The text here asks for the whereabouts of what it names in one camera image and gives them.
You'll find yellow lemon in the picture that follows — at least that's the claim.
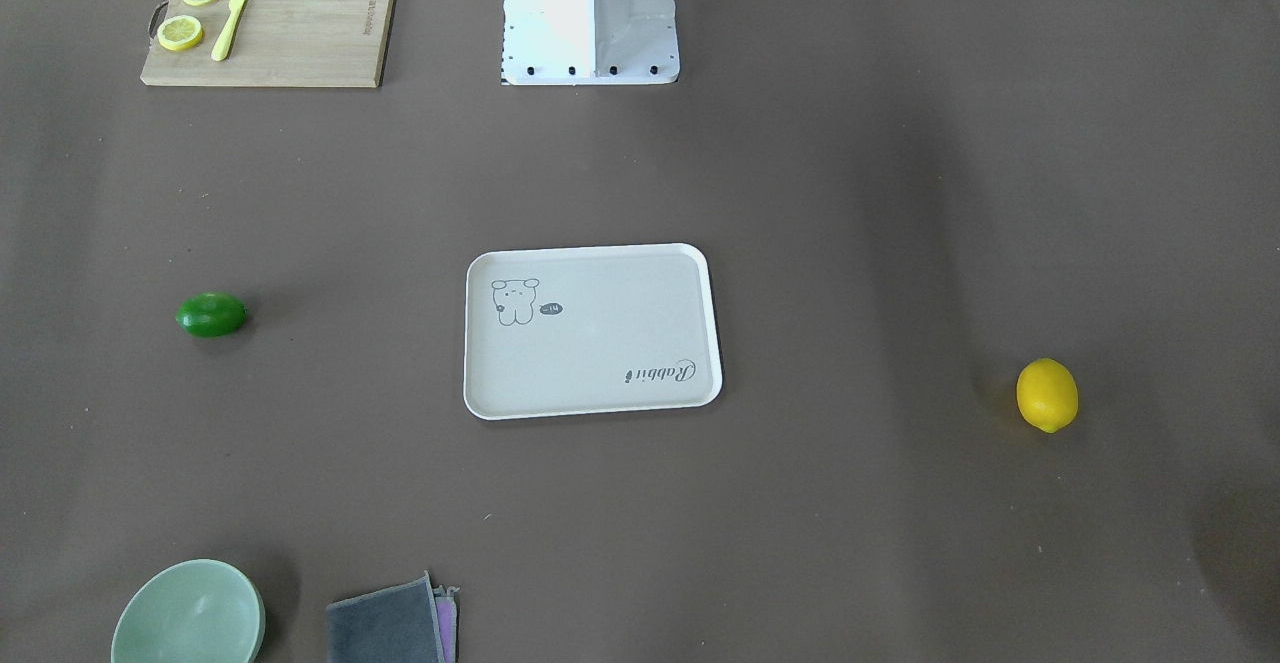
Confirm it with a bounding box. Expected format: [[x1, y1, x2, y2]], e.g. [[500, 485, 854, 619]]
[[1015, 358, 1079, 434]]

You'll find green lime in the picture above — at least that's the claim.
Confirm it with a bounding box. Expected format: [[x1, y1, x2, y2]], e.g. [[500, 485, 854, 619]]
[[175, 291, 248, 338]]

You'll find grey folded cloth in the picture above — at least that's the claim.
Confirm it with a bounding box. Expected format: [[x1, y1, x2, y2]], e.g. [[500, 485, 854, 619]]
[[325, 572, 460, 662]]

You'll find cream rabbit tray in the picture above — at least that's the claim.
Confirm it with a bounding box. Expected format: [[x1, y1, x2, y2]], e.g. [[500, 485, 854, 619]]
[[463, 243, 723, 421]]

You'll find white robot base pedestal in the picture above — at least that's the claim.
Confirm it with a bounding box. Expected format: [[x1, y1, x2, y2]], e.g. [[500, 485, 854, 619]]
[[500, 0, 681, 86]]

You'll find wooden cutting board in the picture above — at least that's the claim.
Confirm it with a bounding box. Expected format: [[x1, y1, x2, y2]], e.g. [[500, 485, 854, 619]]
[[140, 0, 396, 90]]

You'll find mint green bowl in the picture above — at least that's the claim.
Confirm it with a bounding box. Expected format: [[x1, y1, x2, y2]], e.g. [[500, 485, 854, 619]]
[[110, 559, 266, 662]]

